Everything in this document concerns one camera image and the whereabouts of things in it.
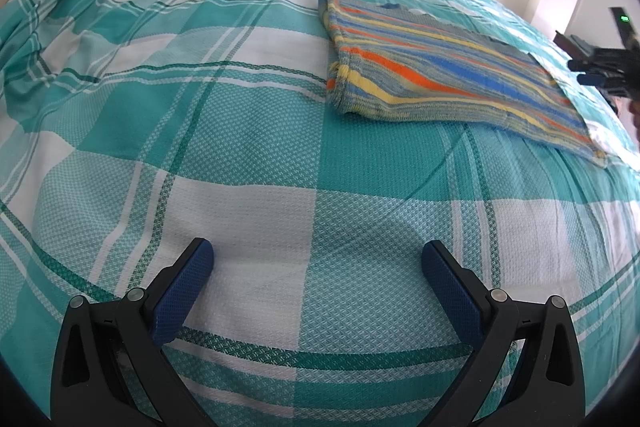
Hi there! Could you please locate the striped knit sweater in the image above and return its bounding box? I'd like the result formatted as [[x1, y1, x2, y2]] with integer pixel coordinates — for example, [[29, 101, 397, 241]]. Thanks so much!
[[317, 0, 613, 168]]

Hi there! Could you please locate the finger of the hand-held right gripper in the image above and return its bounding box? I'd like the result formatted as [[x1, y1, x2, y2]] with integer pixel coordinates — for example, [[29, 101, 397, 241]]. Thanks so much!
[[567, 48, 623, 72], [576, 72, 620, 88]]

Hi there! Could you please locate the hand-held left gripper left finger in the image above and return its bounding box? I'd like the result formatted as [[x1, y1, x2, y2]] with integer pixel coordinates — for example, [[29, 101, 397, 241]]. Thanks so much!
[[50, 237, 216, 427]]

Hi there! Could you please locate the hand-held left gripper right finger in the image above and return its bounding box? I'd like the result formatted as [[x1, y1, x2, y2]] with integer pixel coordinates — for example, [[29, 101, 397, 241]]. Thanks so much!
[[421, 241, 586, 427]]

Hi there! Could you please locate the teal checked blanket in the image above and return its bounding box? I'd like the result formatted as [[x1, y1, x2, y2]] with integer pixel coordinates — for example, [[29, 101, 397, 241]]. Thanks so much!
[[0, 0, 640, 427]]

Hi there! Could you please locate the brown wooden dresser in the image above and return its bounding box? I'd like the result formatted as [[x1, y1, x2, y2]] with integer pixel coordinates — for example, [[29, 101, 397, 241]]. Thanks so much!
[[554, 31, 596, 60]]

